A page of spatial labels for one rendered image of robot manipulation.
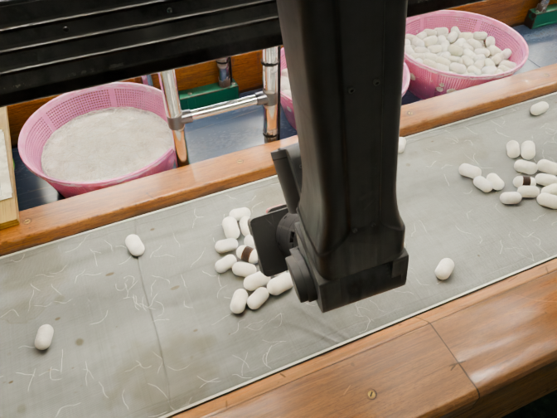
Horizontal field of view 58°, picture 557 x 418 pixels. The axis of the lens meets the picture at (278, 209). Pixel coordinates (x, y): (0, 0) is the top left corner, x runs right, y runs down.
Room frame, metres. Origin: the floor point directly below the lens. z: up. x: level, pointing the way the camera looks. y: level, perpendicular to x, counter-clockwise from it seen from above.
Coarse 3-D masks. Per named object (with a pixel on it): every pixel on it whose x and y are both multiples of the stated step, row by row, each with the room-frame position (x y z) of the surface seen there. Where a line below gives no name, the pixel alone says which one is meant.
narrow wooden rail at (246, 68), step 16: (496, 0) 1.16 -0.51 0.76; (512, 0) 1.18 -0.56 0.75; (528, 0) 1.20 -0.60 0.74; (448, 16) 1.10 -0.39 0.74; (496, 16) 1.16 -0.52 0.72; (512, 16) 1.18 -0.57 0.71; (208, 64) 0.87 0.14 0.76; (240, 64) 0.90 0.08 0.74; (256, 64) 0.92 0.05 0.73; (128, 80) 0.81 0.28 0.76; (192, 80) 0.86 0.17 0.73; (208, 80) 0.87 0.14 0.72; (240, 80) 0.90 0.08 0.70; (256, 80) 0.91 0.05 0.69; (16, 112) 0.73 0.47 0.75; (32, 112) 0.74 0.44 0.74; (48, 112) 0.75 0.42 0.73; (16, 128) 0.73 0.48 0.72; (16, 144) 0.72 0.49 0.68
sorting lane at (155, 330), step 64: (448, 128) 0.70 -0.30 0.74; (512, 128) 0.70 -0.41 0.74; (256, 192) 0.54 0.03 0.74; (448, 192) 0.54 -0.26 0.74; (64, 256) 0.42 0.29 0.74; (128, 256) 0.42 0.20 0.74; (192, 256) 0.42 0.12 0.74; (448, 256) 0.42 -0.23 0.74; (512, 256) 0.42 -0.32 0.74; (0, 320) 0.32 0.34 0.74; (64, 320) 0.32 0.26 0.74; (128, 320) 0.32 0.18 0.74; (192, 320) 0.32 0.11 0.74; (256, 320) 0.32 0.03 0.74; (320, 320) 0.32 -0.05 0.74; (384, 320) 0.32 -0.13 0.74; (0, 384) 0.24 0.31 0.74; (64, 384) 0.24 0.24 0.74; (128, 384) 0.24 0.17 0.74; (192, 384) 0.24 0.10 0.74
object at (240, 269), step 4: (236, 264) 0.39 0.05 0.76; (240, 264) 0.39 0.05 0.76; (244, 264) 0.39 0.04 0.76; (248, 264) 0.39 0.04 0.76; (232, 268) 0.39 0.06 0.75; (236, 268) 0.39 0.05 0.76; (240, 268) 0.39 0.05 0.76; (244, 268) 0.39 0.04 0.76; (248, 268) 0.39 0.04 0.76; (252, 268) 0.39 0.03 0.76; (236, 272) 0.38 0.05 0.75; (240, 272) 0.38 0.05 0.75; (244, 272) 0.38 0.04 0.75; (248, 272) 0.38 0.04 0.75; (252, 272) 0.38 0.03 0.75; (244, 276) 0.38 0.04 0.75
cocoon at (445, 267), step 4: (444, 260) 0.40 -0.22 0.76; (448, 260) 0.40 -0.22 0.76; (452, 260) 0.40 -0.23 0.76; (440, 264) 0.39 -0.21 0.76; (444, 264) 0.39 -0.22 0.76; (448, 264) 0.39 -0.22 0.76; (452, 264) 0.39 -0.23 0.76; (436, 268) 0.39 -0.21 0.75; (440, 268) 0.39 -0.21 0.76; (444, 268) 0.39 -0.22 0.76; (448, 268) 0.39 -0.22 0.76; (452, 268) 0.39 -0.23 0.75; (436, 272) 0.38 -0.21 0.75; (440, 272) 0.38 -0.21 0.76; (444, 272) 0.38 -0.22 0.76; (448, 272) 0.38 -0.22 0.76; (440, 276) 0.38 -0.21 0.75; (444, 276) 0.38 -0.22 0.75; (448, 276) 0.38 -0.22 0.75
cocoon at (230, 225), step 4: (228, 216) 0.47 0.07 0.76; (224, 220) 0.47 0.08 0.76; (228, 220) 0.47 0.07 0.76; (232, 220) 0.47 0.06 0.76; (224, 224) 0.46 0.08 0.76; (228, 224) 0.46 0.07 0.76; (232, 224) 0.46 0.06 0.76; (236, 224) 0.46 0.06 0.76; (224, 228) 0.46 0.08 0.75; (228, 228) 0.45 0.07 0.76; (232, 228) 0.45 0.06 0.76; (236, 228) 0.45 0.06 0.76; (228, 232) 0.45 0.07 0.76; (232, 232) 0.44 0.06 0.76; (236, 232) 0.45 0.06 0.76; (228, 236) 0.44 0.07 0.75; (232, 236) 0.44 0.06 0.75; (236, 236) 0.44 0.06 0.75
